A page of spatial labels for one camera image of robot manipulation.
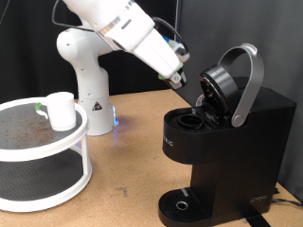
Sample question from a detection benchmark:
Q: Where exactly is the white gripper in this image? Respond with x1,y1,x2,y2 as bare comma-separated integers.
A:
131,27,185,85

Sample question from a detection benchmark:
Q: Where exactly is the braided power cable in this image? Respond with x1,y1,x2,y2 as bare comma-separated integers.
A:
272,187,303,209

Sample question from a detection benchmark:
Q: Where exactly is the black tape strip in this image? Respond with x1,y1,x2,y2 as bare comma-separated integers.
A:
241,207,273,227

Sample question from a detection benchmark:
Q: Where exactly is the white two-tier turntable shelf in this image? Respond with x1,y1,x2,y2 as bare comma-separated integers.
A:
0,96,93,213

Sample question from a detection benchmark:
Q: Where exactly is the clear water tank black lid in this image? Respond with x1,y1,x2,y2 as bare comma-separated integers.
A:
231,76,261,93

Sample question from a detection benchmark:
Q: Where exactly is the black curtain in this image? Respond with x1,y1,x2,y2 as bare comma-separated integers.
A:
0,0,178,103

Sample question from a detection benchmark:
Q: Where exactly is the white mug green handle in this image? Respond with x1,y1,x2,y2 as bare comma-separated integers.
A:
35,91,77,132

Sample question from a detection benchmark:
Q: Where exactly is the black Keurig coffee machine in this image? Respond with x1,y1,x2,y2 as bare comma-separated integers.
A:
158,43,297,227

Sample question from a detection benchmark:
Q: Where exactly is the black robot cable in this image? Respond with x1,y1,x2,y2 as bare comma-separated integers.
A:
51,0,190,56

